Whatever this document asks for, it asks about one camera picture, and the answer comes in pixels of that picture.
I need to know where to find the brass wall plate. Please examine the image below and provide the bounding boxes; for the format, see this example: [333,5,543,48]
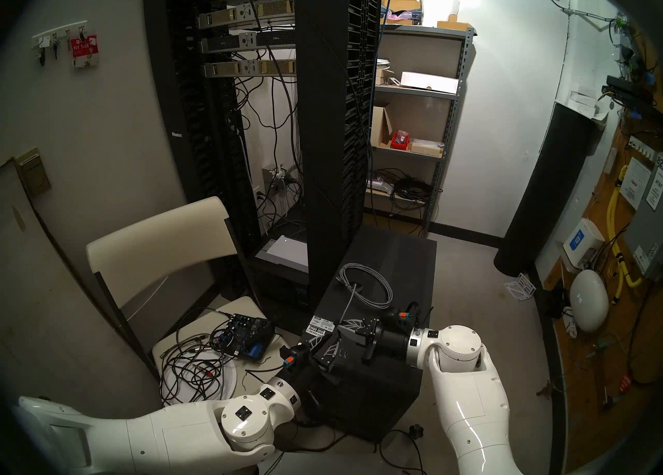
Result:
[15,148,51,198]

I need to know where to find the cream padded chair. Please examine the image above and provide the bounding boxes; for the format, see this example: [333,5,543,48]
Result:
[85,197,298,402]

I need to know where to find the grey AT&T utility box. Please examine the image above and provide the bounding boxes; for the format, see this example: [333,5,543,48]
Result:
[624,157,663,280]

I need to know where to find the black wall router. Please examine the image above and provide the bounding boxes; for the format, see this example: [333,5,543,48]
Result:
[601,75,657,111]

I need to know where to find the white folded bracket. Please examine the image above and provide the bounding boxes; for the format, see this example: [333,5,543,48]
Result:
[505,272,536,302]

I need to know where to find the grey metal shelf unit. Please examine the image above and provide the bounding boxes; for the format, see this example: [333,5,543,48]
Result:
[365,24,477,236]

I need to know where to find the black Dell rack server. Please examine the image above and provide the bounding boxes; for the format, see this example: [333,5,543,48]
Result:
[199,29,297,55]

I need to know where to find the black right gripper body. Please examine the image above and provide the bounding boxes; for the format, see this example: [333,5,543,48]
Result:
[358,318,415,363]

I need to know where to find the yellow conduit hose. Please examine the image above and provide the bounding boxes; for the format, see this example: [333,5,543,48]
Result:
[607,164,644,305]

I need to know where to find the black UPS unit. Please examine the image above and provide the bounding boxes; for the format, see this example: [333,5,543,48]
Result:
[249,262,314,332]

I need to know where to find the small white boxes stack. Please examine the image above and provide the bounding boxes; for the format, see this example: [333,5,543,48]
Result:
[567,88,610,123]

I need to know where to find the black blue audio interface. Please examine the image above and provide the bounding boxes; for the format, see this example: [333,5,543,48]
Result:
[210,313,275,362]

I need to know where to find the open cardboard box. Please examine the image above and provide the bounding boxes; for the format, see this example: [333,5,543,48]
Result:
[371,105,394,148]

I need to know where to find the plywood backboard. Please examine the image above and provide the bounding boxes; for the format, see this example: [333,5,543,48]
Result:
[539,8,663,472]

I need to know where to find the black workstation tower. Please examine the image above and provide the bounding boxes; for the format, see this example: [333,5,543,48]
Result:
[296,224,439,443]

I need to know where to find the white flat box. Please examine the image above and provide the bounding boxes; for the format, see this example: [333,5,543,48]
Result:
[400,71,460,94]

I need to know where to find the flat tan box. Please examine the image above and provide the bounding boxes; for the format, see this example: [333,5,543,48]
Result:
[409,138,445,158]

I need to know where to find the white key hook rack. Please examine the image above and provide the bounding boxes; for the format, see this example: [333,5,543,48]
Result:
[32,25,89,48]

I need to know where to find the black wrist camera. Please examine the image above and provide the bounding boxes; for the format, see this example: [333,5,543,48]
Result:
[391,301,433,327]
[280,344,307,374]

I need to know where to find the black power plug cable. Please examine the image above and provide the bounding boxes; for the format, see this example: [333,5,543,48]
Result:
[377,424,428,475]

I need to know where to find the white label sheet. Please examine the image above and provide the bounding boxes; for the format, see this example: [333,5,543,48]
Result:
[621,157,652,210]

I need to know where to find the wall power outlet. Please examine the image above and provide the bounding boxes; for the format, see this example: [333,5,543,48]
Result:
[262,164,291,193]

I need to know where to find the tangled black cables on chair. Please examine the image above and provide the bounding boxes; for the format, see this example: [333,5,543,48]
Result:
[162,350,238,405]

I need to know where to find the grey flat device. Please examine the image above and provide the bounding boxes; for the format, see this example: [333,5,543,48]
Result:
[256,235,310,273]

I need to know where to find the black cable coil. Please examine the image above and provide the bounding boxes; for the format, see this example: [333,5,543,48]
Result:
[387,175,437,211]

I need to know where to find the white junction box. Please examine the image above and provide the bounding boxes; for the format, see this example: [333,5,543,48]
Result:
[610,13,637,65]

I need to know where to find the white box blue label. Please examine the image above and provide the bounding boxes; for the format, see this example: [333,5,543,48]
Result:
[562,218,606,268]

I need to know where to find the grey braided USB cable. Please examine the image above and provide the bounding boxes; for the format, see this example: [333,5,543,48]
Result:
[336,263,393,327]

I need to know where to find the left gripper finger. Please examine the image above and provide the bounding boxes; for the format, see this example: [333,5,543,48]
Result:
[331,330,360,372]
[319,328,347,354]

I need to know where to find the white oval router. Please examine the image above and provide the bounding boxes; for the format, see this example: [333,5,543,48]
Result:
[569,269,610,334]

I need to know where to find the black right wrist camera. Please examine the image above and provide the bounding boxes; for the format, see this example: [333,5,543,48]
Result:
[391,301,433,327]

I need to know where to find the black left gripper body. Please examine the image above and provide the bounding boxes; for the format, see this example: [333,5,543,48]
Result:
[303,339,340,379]

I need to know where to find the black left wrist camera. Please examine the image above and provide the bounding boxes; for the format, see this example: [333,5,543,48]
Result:
[280,344,307,374]

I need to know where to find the black server rack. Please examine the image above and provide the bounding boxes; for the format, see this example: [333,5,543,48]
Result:
[142,0,384,306]

